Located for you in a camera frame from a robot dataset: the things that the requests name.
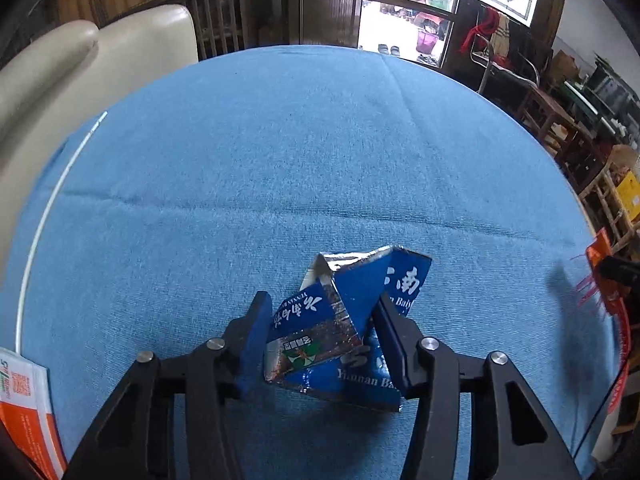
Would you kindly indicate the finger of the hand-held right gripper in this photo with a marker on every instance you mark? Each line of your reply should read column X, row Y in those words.
column 620, row 269

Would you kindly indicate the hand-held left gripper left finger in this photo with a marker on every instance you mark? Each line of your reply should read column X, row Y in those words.
column 252, row 347

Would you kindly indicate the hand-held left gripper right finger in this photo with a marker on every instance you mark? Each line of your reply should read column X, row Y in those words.
column 392, row 350

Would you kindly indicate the orange wrapper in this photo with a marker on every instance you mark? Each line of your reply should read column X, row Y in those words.
column 597, row 250

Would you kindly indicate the crushed blue carton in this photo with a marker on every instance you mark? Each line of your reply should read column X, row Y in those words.
column 350, row 285

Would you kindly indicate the yellow crate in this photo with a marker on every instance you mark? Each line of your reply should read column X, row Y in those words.
column 629, row 195

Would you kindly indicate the wooden chair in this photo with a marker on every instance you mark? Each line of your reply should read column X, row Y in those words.
column 545, row 115

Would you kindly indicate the blue tablecloth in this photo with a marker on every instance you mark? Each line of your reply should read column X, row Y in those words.
column 250, row 160

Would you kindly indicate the orange and white box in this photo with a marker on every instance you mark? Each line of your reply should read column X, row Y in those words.
column 30, row 420

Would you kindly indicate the red hanging cloth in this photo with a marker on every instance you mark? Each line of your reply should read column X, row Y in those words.
column 480, row 27

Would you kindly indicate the cream leather sofa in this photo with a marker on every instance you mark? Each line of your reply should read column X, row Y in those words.
column 75, row 75

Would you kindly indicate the wooden slatted furniture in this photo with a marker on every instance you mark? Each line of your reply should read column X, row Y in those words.
column 230, row 20

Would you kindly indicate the dark wooden door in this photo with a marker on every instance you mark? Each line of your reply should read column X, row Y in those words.
column 325, row 5

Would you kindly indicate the metal frame chair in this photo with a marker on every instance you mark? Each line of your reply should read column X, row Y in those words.
column 500, row 67

